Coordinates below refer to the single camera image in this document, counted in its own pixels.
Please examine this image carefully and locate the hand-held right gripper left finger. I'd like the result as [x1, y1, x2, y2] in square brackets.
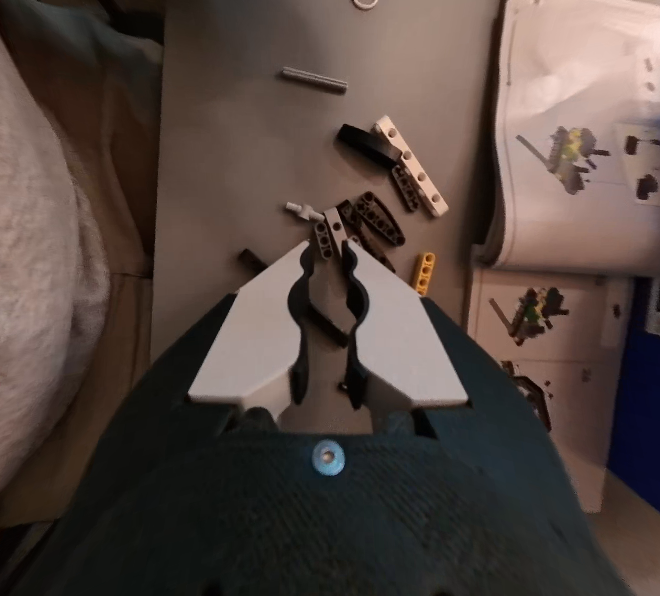
[188, 239, 316, 421]

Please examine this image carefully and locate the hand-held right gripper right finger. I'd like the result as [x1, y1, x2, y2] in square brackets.
[341, 239, 470, 411]

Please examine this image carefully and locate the light grey short lego beam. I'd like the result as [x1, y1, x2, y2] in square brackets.
[313, 222, 334, 260]
[323, 207, 348, 252]

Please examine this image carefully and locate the black long lego beam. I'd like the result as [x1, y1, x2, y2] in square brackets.
[238, 247, 350, 349]

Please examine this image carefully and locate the black short lego beam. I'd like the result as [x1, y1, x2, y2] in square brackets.
[353, 191, 406, 249]

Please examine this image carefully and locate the grey lego axle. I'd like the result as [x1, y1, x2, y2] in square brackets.
[282, 67, 349, 94]

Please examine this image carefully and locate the grey lego pin connector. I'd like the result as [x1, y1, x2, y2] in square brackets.
[285, 201, 324, 223]

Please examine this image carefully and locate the open lego instruction booklet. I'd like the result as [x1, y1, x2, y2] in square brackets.
[461, 0, 660, 514]

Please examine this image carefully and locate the light grey thick lego beam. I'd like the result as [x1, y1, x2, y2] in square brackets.
[373, 115, 450, 218]

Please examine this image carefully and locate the blue plastic bin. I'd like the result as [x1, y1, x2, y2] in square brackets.
[606, 273, 660, 501]

